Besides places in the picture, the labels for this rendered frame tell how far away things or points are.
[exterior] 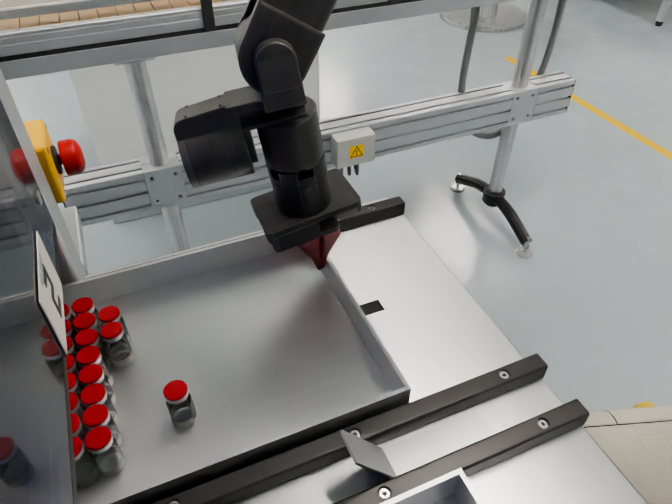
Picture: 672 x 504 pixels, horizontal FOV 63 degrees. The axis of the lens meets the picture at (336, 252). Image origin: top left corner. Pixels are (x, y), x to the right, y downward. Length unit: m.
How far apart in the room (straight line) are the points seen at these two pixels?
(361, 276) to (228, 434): 0.24
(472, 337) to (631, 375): 1.28
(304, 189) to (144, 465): 0.28
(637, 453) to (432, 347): 0.82
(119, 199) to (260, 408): 1.07
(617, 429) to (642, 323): 0.71
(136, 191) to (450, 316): 1.07
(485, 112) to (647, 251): 0.83
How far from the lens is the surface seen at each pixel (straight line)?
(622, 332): 1.96
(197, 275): 0.67
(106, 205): 1.54
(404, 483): 0.48
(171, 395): 0.50
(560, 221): 2.31
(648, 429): 1.39
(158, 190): 1.53
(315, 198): 0.54
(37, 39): 1.33
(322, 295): 0.62
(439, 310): 0.62
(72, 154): 0.68
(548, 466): 0.54
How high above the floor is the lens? 1.33
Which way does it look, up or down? 42 degrees down
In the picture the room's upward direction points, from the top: straight up
